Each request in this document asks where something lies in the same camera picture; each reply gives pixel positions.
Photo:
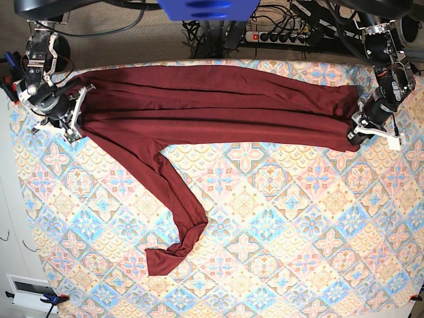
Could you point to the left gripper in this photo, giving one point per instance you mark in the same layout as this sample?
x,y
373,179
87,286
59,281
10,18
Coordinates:
x,y
370,120

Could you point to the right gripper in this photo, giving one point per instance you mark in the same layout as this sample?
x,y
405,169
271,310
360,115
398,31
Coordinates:
x,y
59,111

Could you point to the maroon t-shirt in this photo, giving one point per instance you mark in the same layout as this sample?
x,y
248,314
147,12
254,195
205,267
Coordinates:
x,y
134,113

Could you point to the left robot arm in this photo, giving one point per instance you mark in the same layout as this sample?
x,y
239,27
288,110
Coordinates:
x,y
367,29

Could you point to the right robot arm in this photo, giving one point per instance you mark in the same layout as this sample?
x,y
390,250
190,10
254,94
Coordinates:
x,y
48,52

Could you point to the black round stool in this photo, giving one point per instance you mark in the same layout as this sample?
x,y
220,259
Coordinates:
x,y
62,48

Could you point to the patterned tile tablecloth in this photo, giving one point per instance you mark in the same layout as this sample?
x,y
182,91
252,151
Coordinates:
x,y
293,231

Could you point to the white power strip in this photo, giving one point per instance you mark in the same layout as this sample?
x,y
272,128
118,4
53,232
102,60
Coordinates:
x,y
275,38

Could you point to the orange clamp lower right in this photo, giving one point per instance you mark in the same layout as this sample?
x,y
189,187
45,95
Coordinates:
x,y
416,298

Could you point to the white floor outlet box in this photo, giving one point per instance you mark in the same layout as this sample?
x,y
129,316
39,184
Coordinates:
x,y
28,292

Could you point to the blue orange clamp lower left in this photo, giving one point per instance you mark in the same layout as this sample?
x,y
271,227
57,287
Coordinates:
x,y
49,299

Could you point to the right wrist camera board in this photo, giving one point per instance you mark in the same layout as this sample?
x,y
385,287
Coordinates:
x,y
72,135

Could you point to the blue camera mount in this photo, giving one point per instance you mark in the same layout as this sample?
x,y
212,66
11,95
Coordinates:
x,y
209,10

